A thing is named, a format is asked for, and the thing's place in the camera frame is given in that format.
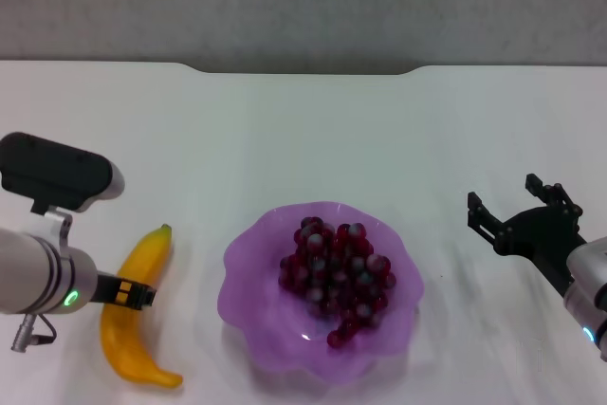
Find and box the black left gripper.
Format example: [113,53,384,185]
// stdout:
[95,270,158,311]

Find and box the yellow plastic banana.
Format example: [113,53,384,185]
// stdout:
[99,223,184,388]

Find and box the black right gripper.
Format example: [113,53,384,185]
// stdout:
[466,173,590,300]

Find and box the black cable with silver plug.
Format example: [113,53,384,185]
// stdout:
[10,312,57,354]

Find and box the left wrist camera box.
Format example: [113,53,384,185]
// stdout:
[0,131,126,214]

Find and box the purple wavy plastic bowl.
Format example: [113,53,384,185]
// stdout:
[216,200,425,385]

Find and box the dark red grape bunch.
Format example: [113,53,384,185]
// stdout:
[278,215,397,349]

